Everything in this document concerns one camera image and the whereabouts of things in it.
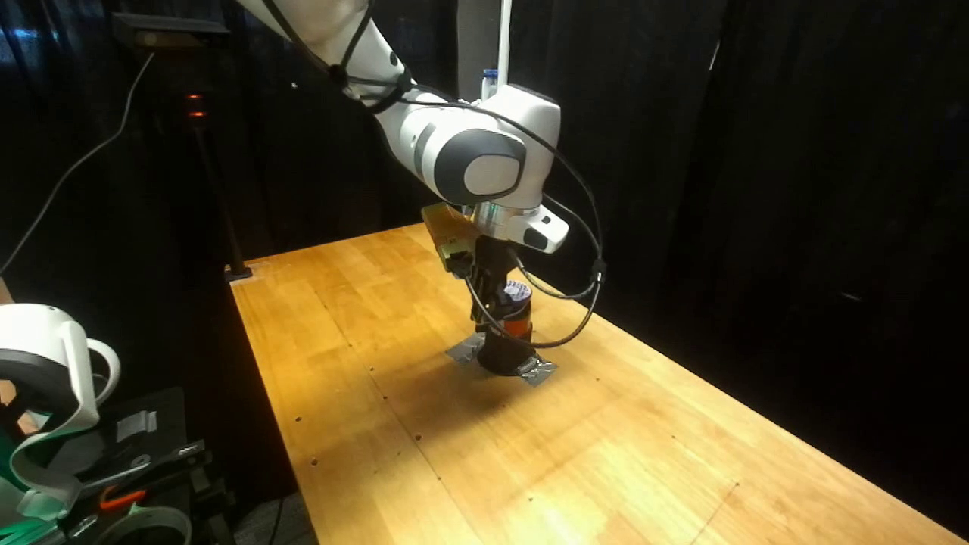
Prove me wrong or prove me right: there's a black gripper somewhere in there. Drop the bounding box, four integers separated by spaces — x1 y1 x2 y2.
466 233 539 351

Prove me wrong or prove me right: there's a white vertical pole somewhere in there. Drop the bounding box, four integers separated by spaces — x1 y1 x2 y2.
494 0 517 99

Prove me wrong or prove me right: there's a black equipment case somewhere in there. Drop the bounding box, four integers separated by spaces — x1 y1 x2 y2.
0 388 246 545

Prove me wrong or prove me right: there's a white rounded device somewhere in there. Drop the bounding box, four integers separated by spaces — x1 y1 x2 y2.
0 301 123 479

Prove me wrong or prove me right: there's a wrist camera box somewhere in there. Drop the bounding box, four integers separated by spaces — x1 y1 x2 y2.
420 199 483 278

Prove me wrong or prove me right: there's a black camera tripod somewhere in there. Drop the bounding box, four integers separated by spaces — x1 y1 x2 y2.
109 8 254 285

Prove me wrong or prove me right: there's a grey tripod cable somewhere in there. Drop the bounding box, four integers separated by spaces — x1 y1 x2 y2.
0 50 160 278

